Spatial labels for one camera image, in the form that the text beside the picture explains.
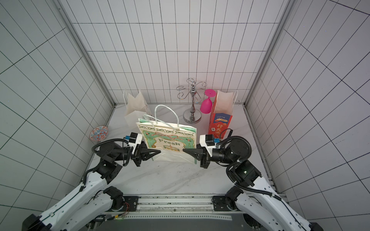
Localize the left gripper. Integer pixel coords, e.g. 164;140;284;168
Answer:
113;139;162;166

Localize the green Fresh paper bag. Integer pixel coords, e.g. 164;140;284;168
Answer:
137;105;197;164

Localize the red printed paper bag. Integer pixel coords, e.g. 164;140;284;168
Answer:
208;90;238;139

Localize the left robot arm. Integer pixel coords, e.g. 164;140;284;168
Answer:
21;137;160;231

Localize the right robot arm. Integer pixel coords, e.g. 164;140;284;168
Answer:
183;135;323;231

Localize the white Happy Every Day bag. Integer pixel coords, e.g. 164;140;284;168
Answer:
123;90;152;129

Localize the chrome cup holder stand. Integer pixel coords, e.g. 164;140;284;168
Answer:
176;78;207;124

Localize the pink plastic wine glass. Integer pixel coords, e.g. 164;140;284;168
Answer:
200;89;216;114

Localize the patterned ceramic bowl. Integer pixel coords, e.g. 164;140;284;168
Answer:
89;126;108;141

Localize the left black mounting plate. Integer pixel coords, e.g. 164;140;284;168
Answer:
112;196;139;213

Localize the black mounting plate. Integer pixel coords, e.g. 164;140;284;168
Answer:
211;195;239;212
112;196;139;213

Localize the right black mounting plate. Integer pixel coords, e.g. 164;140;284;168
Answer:
211;195;239;212

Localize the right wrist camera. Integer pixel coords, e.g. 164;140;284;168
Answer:
199;134;220;156

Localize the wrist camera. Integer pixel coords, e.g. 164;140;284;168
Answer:
124;132;143;148
199;134;220;156

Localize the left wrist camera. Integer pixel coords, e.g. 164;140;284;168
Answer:
124;132;143;148

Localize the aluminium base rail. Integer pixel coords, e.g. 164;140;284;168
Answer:
62;193;290;221

